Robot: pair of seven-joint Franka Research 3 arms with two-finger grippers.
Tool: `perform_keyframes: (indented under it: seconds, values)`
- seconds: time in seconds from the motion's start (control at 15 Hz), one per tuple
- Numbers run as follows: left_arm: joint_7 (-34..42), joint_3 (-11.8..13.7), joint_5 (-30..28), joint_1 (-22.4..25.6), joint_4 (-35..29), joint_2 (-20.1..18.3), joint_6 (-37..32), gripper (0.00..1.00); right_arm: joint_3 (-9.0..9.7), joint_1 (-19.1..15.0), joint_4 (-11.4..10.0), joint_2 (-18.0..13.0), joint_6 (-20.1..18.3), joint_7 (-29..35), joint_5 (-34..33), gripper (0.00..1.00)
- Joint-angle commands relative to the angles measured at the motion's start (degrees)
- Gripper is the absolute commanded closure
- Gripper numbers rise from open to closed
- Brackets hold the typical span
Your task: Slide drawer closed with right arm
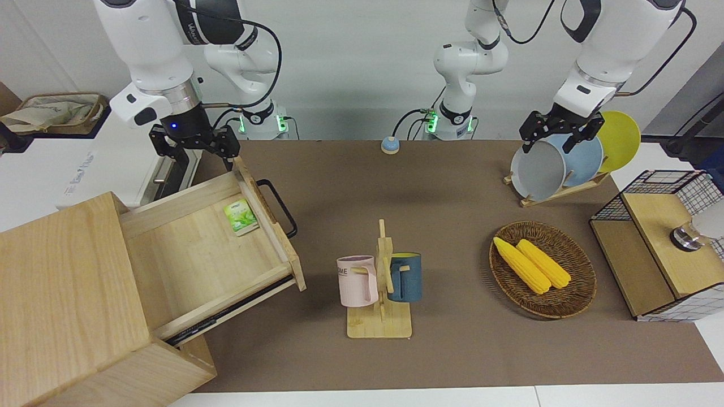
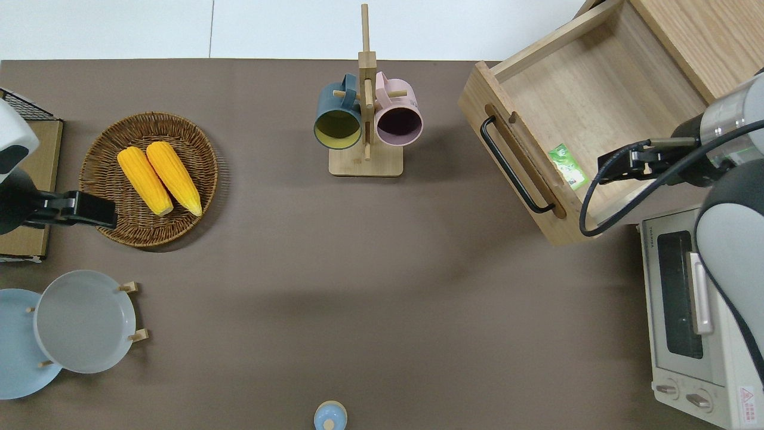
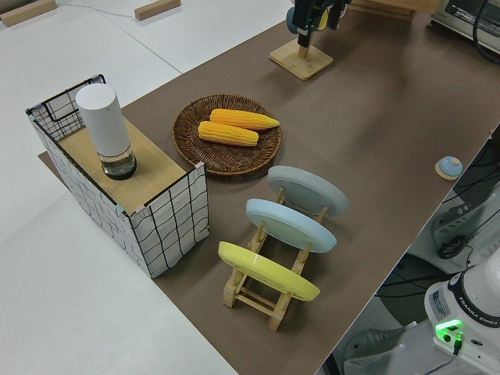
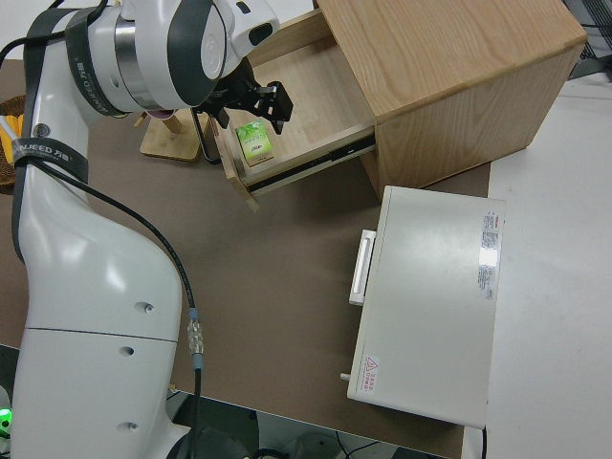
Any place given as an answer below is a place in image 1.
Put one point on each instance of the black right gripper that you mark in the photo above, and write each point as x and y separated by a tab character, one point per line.
186	127

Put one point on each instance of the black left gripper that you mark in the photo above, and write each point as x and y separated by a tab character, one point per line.
568	120

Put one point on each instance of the light wooden drawer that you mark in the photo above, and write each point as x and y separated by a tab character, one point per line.
192	260

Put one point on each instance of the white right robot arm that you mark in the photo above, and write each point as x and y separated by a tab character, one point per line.
153	51

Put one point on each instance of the light blue plate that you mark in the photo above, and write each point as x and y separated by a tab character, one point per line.
585	164

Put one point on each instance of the grey plate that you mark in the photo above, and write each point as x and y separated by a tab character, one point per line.
537	172

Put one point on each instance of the yellow plate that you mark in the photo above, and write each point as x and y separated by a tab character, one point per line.
622	141

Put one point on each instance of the wooden plate rack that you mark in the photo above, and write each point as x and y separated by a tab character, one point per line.
546	198

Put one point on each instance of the green tea bag packet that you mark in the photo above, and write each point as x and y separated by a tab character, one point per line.
240	217

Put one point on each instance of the white toaster oven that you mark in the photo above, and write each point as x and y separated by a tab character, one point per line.
113	169

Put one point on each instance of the brown storage box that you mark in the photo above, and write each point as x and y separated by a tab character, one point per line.
103	110

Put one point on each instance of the brown table mat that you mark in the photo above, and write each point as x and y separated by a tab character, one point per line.
452	186

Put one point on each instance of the yellow corn cob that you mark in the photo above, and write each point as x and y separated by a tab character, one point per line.
546	263
523	265

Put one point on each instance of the brown wicker basket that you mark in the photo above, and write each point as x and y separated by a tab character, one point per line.
574	268

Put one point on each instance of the white cloth bag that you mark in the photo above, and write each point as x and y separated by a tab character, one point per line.
45	110

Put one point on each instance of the blue service bell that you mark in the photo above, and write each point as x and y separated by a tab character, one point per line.
390	146

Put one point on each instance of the light wooden cabinet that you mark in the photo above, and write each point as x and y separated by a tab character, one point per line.
56	294

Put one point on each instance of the pink mug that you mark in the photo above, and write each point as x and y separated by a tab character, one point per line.
355	285

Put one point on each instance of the dark blue mug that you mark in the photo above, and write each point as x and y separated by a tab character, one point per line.
410	280

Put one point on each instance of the wooden mug rack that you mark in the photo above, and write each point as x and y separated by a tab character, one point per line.
379	325

